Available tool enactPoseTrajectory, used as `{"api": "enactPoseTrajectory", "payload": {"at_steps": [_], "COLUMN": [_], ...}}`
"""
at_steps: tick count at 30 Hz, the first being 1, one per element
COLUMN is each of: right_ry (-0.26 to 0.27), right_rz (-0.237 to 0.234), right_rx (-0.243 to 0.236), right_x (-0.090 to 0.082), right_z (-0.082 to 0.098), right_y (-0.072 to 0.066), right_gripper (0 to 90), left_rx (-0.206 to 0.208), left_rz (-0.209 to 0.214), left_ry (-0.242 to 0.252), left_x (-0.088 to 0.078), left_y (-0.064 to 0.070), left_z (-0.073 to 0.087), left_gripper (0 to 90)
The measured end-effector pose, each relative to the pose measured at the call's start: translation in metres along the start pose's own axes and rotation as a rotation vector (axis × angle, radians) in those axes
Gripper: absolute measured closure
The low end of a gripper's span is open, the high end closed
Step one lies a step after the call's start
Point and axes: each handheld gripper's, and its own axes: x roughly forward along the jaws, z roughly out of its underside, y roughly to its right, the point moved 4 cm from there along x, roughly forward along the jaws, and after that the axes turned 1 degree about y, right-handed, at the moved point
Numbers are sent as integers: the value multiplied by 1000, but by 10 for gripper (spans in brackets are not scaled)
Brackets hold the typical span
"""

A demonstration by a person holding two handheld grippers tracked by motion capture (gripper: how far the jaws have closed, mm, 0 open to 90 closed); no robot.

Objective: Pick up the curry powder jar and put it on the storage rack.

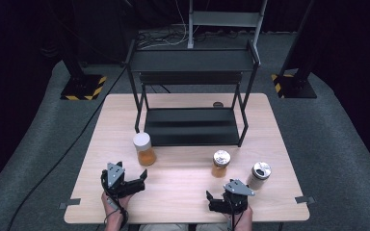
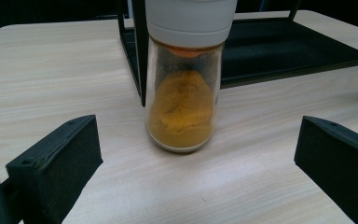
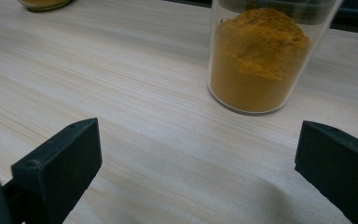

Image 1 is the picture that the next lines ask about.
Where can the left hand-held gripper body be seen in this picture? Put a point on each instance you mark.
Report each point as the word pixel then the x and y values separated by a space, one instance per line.
pixel 115 176

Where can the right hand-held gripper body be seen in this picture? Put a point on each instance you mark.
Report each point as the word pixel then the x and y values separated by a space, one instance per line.
pixel 237 191

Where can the white-lid jar of orange spice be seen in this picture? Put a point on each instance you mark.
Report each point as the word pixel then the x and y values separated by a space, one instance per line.
pixel 144 150

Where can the silver-lid jar of orange spice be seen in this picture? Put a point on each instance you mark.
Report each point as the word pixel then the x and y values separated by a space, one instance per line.
pixel 221 165

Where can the black two-tier metal shelf rack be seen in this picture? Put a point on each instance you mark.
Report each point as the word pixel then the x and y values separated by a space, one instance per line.
pixel 191 126

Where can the person's right hand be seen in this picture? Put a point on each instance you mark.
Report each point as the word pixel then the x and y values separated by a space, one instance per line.
pixel 244 221

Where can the person's left hand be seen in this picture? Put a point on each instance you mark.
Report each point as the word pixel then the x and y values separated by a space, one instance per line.
pixel 114 208

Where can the grey tape strip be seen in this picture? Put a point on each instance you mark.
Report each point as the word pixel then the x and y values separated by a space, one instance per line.
pixel 70 203
pixel 305 200

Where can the black stand with striped base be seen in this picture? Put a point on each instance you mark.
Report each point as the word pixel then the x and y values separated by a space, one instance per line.
pixel 82 86
pixel 297 86

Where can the dark round table grommet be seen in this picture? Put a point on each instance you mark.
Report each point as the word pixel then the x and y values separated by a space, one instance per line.
pixel 218 104

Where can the grey metal stand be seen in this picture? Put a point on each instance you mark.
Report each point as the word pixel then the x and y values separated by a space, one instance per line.
pixel 224 18

